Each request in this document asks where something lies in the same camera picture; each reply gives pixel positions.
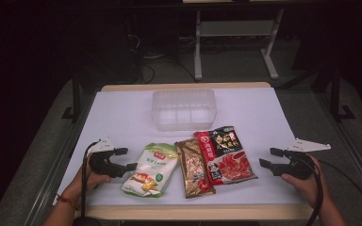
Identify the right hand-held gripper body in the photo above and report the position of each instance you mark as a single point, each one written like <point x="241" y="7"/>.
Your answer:
<point x="295" y="166"/>

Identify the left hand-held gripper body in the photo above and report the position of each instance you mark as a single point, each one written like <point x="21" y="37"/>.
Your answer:
<point x="102" y="163"/>

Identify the red and black food packet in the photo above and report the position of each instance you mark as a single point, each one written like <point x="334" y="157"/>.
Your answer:
<point x="229" y="157"/>

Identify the clear plastic container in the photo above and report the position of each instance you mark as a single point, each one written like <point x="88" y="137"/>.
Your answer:
<point x="184" y="109"/>

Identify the person's right hand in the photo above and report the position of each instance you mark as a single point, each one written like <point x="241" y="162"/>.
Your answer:
<point x="308" y="188"/>

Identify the person's left hand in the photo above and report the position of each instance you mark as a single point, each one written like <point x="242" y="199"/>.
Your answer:
<point x="81" y="185"/>

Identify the white and green food packet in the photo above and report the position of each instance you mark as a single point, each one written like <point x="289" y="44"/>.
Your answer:
<point x="152" y="169"/>

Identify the white table sheet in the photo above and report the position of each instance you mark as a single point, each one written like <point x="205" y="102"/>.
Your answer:
<point x="251" y="113"/>

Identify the gold food packet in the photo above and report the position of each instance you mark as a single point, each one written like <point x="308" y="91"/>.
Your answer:
<point x="194" y="169"/>

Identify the black metal stand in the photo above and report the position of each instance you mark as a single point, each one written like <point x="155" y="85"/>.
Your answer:
<point x="76" y="100"/>
<point x="336" y="94"/>

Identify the metal rail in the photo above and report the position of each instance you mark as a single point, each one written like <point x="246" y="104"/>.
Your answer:
<point x="52" y="175"/>
<point x="355" y="147"/>

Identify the white metal stand frame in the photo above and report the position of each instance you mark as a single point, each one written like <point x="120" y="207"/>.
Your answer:
<point x="232" y="28"/>

